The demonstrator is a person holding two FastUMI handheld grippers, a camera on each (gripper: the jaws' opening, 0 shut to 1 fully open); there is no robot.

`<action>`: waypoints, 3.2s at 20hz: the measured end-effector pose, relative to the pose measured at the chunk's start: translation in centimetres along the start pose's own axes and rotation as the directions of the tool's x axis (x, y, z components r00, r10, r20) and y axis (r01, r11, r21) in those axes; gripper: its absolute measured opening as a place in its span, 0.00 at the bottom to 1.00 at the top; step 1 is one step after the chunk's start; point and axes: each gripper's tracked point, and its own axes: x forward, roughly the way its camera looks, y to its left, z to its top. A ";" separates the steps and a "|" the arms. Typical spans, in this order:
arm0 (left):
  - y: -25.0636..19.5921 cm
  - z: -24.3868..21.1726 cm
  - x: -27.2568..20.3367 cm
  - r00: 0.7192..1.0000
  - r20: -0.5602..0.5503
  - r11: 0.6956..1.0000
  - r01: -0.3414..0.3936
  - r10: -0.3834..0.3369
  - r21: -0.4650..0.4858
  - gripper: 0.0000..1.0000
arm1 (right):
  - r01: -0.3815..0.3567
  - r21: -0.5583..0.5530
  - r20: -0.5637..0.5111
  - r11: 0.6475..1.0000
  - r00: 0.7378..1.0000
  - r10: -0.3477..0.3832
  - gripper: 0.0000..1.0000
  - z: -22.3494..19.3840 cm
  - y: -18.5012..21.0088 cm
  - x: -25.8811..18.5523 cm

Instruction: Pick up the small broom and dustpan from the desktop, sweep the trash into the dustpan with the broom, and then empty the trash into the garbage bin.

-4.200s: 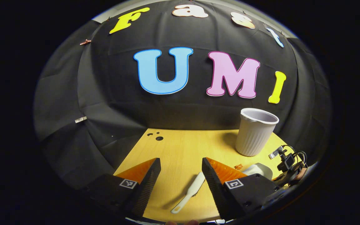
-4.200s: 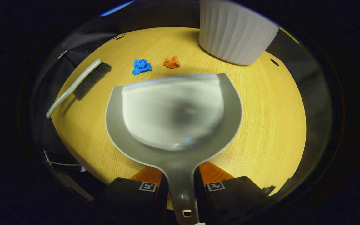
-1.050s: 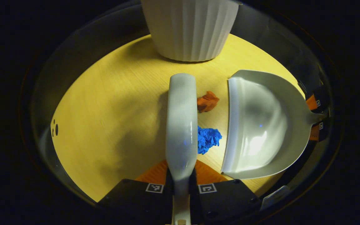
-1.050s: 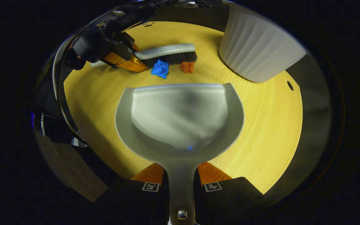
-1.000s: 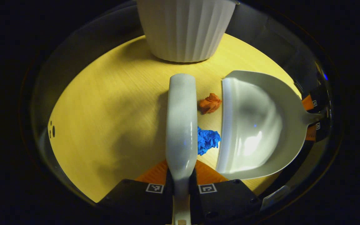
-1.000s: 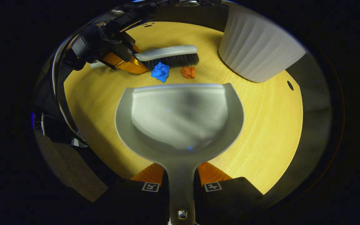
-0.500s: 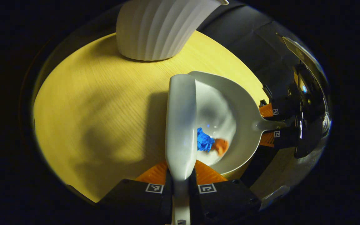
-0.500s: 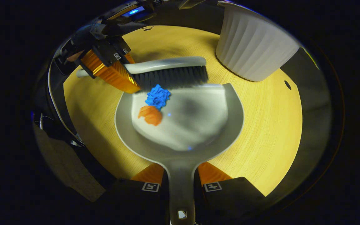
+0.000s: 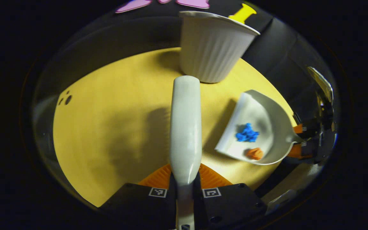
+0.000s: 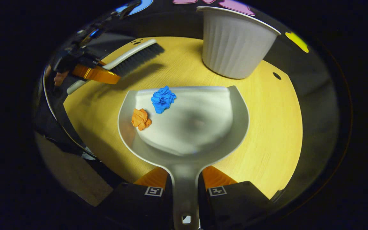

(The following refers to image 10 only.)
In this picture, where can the small white broom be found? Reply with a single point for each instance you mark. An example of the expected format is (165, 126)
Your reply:
(129, 56)

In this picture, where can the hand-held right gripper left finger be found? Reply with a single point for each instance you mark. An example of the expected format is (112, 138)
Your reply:
(139, 204)

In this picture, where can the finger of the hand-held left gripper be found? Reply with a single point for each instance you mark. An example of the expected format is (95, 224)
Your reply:
(97, 74)

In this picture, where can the grey dustpan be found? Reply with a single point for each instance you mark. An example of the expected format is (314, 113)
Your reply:
(196, 127)

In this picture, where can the blue paper trash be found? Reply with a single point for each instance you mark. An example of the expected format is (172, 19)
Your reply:
(163, 99)

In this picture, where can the wooden desktop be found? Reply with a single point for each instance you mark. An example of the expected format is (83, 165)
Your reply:
(267, 127)

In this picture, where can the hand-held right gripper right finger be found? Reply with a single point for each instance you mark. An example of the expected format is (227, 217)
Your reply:
(235, 204)

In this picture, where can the white ribbed garbage bin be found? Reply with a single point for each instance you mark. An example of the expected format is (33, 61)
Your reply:
(235, 44)

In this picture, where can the orange paper trash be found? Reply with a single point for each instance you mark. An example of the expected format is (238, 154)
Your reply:
(140, 118)

